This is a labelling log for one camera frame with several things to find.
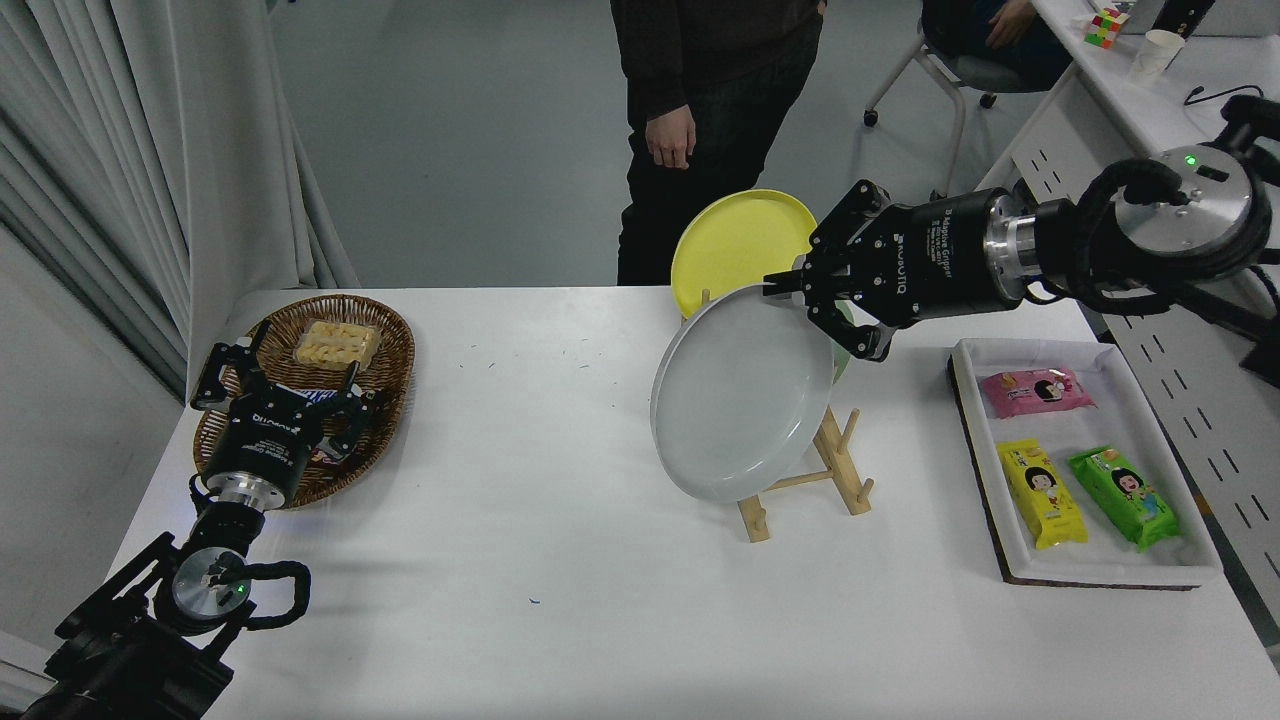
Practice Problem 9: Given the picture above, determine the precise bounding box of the green snack pack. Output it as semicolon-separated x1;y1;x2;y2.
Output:
1068;446;1182;552

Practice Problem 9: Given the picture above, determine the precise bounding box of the brown wicker basket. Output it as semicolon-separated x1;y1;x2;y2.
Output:
192;294;416;511

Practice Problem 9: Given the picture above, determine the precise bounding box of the seated person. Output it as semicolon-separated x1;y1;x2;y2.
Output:
920;0;1073;89

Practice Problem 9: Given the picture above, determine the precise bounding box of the white tray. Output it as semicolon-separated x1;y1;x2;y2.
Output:
946;338;1223;587

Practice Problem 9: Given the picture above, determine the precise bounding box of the grey curtain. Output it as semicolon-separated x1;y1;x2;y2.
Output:
0;0;361;401

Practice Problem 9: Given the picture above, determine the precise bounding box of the wooden plate rack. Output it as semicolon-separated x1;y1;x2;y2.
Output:
680;288;876;544

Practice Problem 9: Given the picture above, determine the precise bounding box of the standing person's hand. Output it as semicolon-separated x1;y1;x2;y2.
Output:
646;104;699;170

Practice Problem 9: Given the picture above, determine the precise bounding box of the yellow plate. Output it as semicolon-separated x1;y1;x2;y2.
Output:
670;189;819;319

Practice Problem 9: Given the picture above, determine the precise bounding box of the seated person's hand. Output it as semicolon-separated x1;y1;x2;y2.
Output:
983;0;1037;51

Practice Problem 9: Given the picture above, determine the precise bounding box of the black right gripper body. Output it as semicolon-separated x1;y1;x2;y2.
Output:
880;192;1016;327

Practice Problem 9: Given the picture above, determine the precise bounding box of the white desk with perforated panel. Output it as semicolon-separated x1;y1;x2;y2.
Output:
928;0;1280;641

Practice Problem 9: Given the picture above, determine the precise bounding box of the yellow snack pack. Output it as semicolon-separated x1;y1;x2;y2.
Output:
996;438;1089;550

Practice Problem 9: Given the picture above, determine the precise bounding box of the standing person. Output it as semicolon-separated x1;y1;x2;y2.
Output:
609;0;827;287

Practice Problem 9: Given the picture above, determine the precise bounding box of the white paper cup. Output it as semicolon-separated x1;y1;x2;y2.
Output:
1127;29;1186;85

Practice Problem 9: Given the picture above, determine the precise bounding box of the white-legged office chair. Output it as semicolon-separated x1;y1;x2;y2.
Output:
862;0;1076;206

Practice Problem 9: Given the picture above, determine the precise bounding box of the pink snack pack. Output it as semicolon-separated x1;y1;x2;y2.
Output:
978;366;1096;419

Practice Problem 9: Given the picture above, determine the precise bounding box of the clear pack of yellow snacks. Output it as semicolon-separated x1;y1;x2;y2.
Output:
292;320;382;369

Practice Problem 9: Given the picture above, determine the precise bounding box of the mint green plate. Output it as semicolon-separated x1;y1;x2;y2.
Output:
826;300;854;386

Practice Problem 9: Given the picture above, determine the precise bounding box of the dark snack bar wrapper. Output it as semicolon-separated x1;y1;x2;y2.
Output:
272;383;361;471

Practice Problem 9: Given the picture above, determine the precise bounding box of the grey plate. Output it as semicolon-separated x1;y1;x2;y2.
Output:
650;284;836;503

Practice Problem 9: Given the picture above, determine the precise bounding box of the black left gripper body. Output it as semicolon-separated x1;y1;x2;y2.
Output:
203;394;335;495

